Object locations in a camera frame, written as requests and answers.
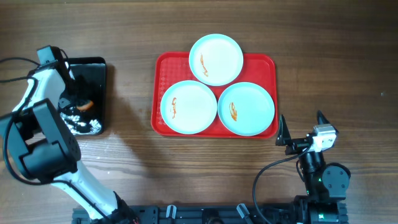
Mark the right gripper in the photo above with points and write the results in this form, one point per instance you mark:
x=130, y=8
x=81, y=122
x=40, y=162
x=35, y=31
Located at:
x=300, y=144

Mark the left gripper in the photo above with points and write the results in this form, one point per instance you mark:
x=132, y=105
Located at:
x=68, y=101

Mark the green orange sponge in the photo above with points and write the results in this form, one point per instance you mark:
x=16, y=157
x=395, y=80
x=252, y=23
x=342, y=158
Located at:
x=85, y=106

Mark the light blue plate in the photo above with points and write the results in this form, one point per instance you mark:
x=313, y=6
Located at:
x=188, y=107
x=246, y=109
x=216, y=59

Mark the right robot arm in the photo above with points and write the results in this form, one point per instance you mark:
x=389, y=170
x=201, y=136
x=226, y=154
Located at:
x=326, y=184

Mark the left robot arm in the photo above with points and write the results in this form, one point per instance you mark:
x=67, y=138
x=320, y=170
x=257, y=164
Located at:
x=39, y=148

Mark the black water tray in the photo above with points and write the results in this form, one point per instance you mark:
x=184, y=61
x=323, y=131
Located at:
x=91, y=78

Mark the red plastic serving tray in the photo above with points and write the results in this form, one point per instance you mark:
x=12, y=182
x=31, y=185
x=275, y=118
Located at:
x=173, y=67

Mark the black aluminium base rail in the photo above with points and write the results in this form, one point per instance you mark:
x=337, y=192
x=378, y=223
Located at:
x=274, y=212

